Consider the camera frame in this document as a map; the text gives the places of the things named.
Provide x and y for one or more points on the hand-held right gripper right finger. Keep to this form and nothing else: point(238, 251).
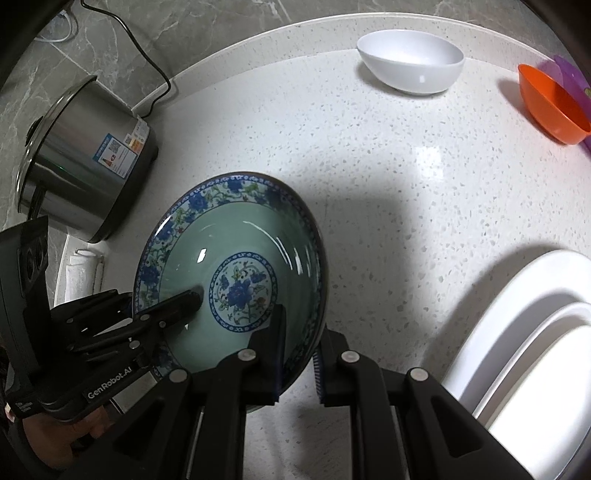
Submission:
point(332, 378)

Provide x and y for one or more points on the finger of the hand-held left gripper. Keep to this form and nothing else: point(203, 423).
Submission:
point(97, 307)
point(180, 307)

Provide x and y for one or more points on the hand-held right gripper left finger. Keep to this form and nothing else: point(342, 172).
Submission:
point(263, 364)

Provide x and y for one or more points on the blue floral green bowl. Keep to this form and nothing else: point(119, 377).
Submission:
point(240, 240)

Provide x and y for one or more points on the white plate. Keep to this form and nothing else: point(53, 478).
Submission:
point(508, 286)
point(554, 392)
point(531, 332)

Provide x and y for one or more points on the person's left hand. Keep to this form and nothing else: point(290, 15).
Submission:
point(51, 434)

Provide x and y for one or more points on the folded white cloth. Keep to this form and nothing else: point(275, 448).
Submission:
point(83, 277)

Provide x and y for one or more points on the stainless steel rice cooker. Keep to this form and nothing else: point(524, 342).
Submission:
point(87, 170)

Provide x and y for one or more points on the steel rice cooker lid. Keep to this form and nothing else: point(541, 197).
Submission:
point(34, 138)

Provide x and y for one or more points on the small white bowl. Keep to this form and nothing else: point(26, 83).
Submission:
point(411, 60)

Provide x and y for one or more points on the orange plastic bowl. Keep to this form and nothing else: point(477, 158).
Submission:
point(554, 110)

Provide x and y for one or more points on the purple plastic bowl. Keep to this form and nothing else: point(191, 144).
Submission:
point(572, 74)

